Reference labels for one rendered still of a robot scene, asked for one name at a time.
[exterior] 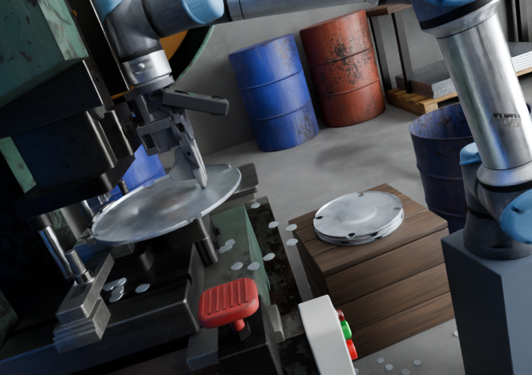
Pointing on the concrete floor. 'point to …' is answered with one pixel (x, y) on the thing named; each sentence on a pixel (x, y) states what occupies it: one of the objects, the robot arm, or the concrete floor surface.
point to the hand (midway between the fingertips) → (205, 180)
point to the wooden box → (382, 277)
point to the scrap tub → (443, 160)
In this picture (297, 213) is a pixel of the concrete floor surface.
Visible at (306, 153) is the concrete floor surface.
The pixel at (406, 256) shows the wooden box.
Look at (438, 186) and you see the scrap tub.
